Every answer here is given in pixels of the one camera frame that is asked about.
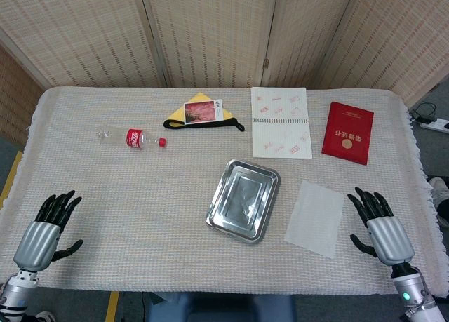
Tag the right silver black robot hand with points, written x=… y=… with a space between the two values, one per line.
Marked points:
x=391 y=238

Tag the clear red-label cola bottle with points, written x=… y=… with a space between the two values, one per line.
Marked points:
x=135 y=138

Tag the white woven tablecloth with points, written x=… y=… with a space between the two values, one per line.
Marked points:
x=140 y=195

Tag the red photo postcard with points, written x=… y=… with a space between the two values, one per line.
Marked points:
x=203 y=111

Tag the rectangular metal tray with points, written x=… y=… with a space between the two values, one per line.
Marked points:
x=242 y=202

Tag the woven folding screen panel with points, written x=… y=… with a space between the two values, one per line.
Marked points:
x=80 y=34
x=301 y=38
x=210 y=34
x=396 y=41
x=14 y=101

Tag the black white shoe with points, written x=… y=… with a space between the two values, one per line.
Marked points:
x=439 y=188

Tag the white power strip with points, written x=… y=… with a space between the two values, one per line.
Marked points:
x=435 y=125

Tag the yellow cloth with black trim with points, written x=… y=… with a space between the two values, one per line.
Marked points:
x=198 y=99

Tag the red certificate booklet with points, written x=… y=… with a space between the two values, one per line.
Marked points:
x=347 y=132

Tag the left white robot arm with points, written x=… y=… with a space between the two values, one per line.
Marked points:
x=14 y=294

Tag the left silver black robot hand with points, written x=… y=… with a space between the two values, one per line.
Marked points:
x=36 y=243

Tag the metal screen hinge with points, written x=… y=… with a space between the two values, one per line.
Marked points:
x=266 y=63

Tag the open spiral notebook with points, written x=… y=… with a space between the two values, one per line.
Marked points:
x=280 y=136

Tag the white paper towel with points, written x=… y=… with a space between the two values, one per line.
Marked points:
x=315 y=220

